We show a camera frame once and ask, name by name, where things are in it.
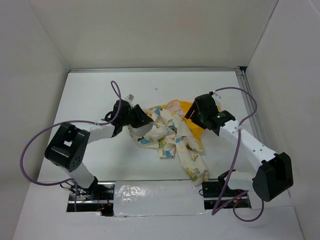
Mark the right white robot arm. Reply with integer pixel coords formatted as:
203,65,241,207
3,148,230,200
185,92,294,202

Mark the yellow and cream baby jacket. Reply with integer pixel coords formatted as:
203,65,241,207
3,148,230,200
128,99,210,186

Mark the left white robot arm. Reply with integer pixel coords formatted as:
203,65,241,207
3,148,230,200
44,100,153,200

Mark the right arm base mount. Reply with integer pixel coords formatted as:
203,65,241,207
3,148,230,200
198,170,251,210

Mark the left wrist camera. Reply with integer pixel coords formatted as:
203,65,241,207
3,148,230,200
125,94,134,103

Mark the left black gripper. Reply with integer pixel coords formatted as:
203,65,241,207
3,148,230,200
121,103,153,129

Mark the purple cable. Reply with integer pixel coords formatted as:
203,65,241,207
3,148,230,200
19,80,131,213
211,86,265,222

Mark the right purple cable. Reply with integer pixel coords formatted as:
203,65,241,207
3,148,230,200
211,86,265,222

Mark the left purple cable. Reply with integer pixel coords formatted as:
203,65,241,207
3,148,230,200
19,80,131,213

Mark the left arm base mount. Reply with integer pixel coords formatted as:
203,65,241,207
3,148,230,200
60,181,115,217

